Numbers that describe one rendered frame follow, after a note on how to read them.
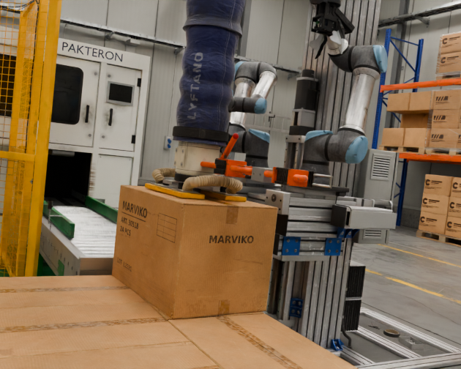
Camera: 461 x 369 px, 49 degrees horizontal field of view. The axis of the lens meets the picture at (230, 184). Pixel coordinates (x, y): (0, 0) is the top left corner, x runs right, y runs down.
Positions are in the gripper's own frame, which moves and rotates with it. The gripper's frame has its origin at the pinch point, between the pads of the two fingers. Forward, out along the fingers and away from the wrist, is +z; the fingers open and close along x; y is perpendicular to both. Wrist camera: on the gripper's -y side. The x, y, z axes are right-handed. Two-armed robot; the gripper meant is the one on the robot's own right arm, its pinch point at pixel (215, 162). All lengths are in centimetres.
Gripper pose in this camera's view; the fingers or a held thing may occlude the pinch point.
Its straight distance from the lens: 244.9
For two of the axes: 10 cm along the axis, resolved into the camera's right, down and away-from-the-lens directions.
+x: 8.3, 0.7, 5.5
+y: 5.4, 1.0, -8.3
